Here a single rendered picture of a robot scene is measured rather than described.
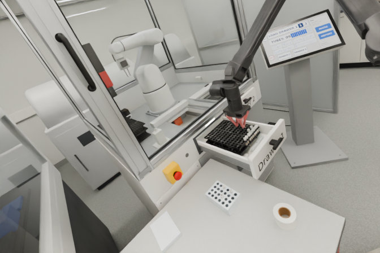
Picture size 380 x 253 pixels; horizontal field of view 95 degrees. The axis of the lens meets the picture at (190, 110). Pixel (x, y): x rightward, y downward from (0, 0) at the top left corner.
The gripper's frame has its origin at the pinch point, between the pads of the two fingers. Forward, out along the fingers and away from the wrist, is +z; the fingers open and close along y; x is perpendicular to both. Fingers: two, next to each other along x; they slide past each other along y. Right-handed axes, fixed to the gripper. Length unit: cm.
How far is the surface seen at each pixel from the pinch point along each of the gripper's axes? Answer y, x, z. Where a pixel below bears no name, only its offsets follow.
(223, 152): 4.6, 10.2, 9.6
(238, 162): -3.3, 10.5, 11.6
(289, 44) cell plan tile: 13, -93, -8
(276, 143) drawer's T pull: -14.6, -1.2, 6.5
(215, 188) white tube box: 2.4, 23.1, 18.4
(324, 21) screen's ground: -3, -115, -16
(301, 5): 28, -169, -24
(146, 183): 22.6, 42.4, 7.2
